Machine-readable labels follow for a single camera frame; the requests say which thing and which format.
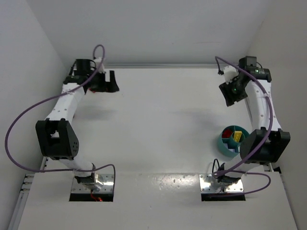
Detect purple cable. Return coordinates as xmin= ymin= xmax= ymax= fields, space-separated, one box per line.
xmin=212 ymin=56 xmax=273 ymax=196
xmin=4 ymin=44 xmax=116 ymax=179

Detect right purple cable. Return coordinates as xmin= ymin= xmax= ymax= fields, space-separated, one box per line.
xmin=212 ymin=56 xmax=273 ymax=196

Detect long yellow lego brick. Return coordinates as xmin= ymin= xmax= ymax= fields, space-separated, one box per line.
xmin=232 ymin=131 xmax=243 ymax=143

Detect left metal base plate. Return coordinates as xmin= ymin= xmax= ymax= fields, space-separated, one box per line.
xmin=71 ymin=173 xmax=114 ymax=194

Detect teal divided round container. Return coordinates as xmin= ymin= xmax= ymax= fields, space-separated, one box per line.
xmin=217 ymin=125 xmax=249 ymax=158

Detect red lego brick top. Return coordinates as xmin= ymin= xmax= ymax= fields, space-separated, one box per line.
xmin=222 ymin=129 xmax=233 ymax=138

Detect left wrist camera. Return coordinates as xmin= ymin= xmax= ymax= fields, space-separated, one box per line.
xmin=94 ymin=57 xmax=105 ymax=73

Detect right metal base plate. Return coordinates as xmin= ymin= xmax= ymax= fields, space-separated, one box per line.
xmin=199 ymin=173 xmax=244 ymax=195

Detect metal base plate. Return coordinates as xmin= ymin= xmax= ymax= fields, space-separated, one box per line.
xmin=71 ymin=173 xmax=114 ymax=194
xmin=199 ymin=173 xmax=244 ymax=195

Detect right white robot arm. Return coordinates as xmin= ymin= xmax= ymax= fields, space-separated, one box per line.
xmin=213 ymin=56 xmax=291 ymax=184

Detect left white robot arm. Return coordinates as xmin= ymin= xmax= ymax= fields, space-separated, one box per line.
xmin=35 ymin=57 xmax=119 ymax=185

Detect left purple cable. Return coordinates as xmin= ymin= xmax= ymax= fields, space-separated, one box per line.
xmin=4 ymin=44 xmax=116 ymax=179

